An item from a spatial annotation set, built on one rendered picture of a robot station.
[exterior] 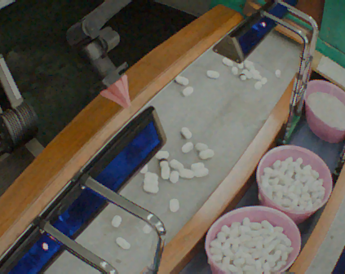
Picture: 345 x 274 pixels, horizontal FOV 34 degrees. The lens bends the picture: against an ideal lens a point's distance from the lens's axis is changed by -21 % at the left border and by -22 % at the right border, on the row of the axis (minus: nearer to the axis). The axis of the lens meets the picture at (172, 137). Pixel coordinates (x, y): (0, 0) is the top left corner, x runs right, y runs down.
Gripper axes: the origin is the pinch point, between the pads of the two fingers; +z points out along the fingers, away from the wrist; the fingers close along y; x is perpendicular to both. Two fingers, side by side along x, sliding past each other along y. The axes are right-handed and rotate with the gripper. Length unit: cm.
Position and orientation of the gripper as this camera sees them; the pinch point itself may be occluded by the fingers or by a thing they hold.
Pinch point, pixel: (126, 104)
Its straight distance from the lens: 164.0
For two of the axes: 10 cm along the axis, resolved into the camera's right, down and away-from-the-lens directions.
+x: -6.6, 3.0, 6.9
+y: 5.0, -5.1, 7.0
